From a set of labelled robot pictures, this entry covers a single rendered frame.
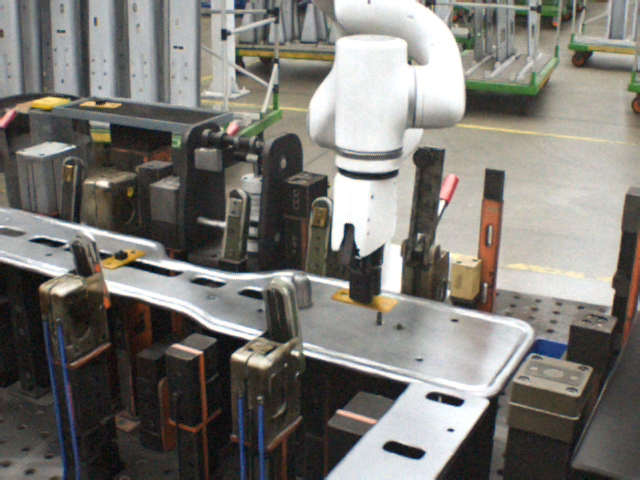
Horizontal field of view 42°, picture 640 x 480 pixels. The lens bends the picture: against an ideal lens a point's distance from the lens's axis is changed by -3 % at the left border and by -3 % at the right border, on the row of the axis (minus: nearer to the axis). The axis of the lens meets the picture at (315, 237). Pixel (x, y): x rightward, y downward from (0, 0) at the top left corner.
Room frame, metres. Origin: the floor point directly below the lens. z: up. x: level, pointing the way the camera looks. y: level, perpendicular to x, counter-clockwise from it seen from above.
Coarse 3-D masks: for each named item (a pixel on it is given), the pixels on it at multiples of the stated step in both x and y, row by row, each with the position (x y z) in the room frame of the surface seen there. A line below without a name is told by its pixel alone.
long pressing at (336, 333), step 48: (0, 240) 1.38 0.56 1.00; (96, 240) 1.39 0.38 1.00; (144, 240) 1.38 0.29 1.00; (144, 288) 1.18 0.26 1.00; (192, 288) 1.19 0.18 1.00; (240, 288) 1.19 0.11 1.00; (336, 288) 1.19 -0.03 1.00; (240, 336) 1.04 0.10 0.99; (336, 336) 1.03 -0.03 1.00; (384, 336) 1.03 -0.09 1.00; (432, 336) 1.03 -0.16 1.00; (480, 336) 1.03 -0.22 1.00; (528, 336) 1.04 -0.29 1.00; (480, 384) 0.91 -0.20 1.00
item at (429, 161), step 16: (416, 160) 1.18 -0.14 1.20; (432, 160) 1.20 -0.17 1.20; (416, 176) 1.21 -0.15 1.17; (432, 176) 1.21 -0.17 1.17; (416, 192) 1.20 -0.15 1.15; (432, 192) 1.19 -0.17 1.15; (416, 208) 1.20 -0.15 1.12; (432, 208) 1.19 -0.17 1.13; (416, 224) 1.20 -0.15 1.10; (432, 224) 1.19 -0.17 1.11; (416, 240) 1.21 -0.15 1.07; (432, 240) 1.19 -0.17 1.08
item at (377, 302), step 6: (342, 288) 1.06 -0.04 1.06; (348, 288) 1.06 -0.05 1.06; (336, 294) 1.04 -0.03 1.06; (348, 294) 1.04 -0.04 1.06; (336, 300) 1.03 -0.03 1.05; (342, 300) 1.02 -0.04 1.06; (348, 300) 1.02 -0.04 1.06; (354, 300) 1.02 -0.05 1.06; (372, 300) 1.02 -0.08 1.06; (378, 300) 1.02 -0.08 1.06; (384, 300) 1.02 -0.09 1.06; (390, 300) 1.02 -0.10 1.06; (396, 300) 1.02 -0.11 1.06; (366, 306) 1.01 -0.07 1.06; (372, 306) 1.01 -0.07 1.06; (378, 306) 1.01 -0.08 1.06; (384, 306) 1.01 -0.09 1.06; (390, 306) 1.01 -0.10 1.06
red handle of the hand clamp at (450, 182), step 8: (448, 176) 1.30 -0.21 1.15; (448, 184) 1.28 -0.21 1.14; (456, 184) 1.29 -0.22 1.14; (440, 192) 1.27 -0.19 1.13; (448, 192) 1.27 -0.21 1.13; (440, 200) 1.26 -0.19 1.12; (448, 200) 1.26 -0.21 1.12; (440, 208) 1.25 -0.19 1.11; (440, 216) 1.24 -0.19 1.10; (424, 240) 1.20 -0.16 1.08; (416, 248) 1.19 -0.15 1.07
